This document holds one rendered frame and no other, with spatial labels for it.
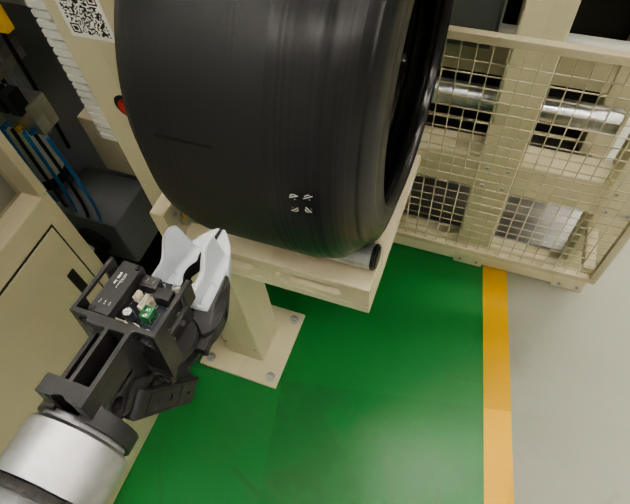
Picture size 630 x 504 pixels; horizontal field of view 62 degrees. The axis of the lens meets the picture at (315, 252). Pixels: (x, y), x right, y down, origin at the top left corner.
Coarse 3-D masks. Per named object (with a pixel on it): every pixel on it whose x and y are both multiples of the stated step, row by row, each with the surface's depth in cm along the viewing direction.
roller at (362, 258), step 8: (184, 216) 91; (200, 224) 91; (368, 248) 82; (376, 248) 82; (352, 256) 83; (360, 256) 82; (368, 256) 82; (376, 256) 82; (352, 264) 84; (360, 264) 83; (368, 264) 83; (376, 264) 84
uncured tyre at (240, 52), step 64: (128, 0) 49; (192, 0) 47; (256, 0) 45; (320, 0) 44; (384, 0) 45; (448, 0) 80; (128, 64) 51; (192, 64) 49; (256, 64) 47; (320, 64) 45; (384, 64) 48; (192, 128) 52; (256, 128) 50; (320, 128) 48; (384, 128) 53; (192, 192) 60; (256, 192) 55; (320, 192) 53; (384, 192) 79; (320, 256) 68
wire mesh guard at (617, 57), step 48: (528, 48) 96; (576, 48) 93; (528, 96) 105; (528, 144) 114; (576, 144) 110; (576, 192) 121; (624, 192) 116; (432, 240) 154; (480, 240) 147; (624, 240) 127
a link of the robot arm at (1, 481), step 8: (0, 472) 32; (0, 480) 32; (8, 480) 32; (16, 480) 32; (0, 488) 31; (8, 488) 31; (16, 488) 31; (24, 488) 32; (32, 488) 32; (0, 496) 31; (8, 496) 31; (16, 496) 31; (24, 496) 31; (32, 496) 31; (40, 496) 32; (48, 496) 32
